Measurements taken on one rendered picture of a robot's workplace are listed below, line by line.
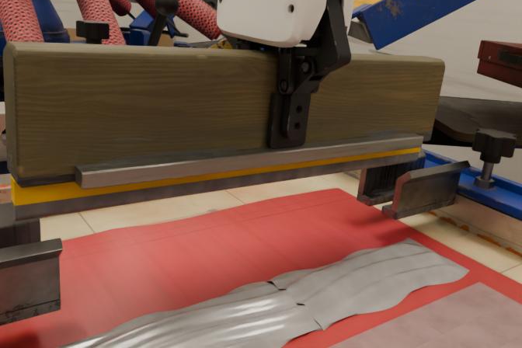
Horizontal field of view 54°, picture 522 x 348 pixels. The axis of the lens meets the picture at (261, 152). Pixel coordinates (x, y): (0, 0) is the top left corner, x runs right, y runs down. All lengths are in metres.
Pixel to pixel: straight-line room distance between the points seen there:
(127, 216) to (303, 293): 0.20
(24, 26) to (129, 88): 0.53
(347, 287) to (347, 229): 0.12
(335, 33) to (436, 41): 2.44
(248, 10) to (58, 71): 0.13
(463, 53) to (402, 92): 2.22
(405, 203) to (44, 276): 0.34
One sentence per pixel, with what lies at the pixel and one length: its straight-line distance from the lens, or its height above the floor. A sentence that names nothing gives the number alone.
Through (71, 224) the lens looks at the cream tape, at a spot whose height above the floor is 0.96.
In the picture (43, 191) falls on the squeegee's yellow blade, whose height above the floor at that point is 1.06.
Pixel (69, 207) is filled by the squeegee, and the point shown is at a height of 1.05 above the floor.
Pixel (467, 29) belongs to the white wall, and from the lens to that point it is 2.67.
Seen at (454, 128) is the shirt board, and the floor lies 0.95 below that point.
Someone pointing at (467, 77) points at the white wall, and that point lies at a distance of 2.65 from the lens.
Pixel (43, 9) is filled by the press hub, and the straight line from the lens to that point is 1.14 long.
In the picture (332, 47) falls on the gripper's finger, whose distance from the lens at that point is 0.32.
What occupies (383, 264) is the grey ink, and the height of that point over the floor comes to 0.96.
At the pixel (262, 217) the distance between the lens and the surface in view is 0.54.
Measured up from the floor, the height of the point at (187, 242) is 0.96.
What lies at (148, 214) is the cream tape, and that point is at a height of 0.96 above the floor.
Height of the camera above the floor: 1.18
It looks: 18 degrees down
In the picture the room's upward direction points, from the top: 6 degrees clockwise
